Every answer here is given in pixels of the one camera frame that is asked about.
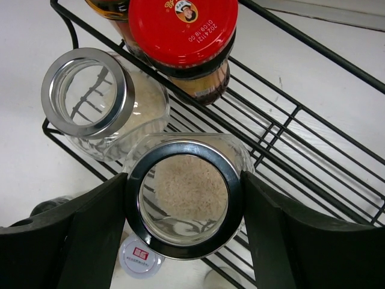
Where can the white lid spice jar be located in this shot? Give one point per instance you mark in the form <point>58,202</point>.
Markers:
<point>137,260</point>

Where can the black wire rack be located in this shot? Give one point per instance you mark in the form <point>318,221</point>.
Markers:
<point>323,148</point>

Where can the clear glass jar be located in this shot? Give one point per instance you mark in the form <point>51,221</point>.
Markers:
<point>102,103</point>
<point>184,197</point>

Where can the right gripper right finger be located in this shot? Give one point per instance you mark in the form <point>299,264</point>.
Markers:
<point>294,246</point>

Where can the clear glass jar front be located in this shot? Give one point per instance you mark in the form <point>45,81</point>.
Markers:
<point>184,197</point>

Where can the red lid sauce jar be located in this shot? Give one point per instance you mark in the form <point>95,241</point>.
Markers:
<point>116,12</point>
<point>188,41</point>

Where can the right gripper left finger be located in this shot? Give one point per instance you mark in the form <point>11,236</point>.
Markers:
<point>73,245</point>

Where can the black cap spice grinder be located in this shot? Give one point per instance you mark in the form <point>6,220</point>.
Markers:
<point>214,280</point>
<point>49,204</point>

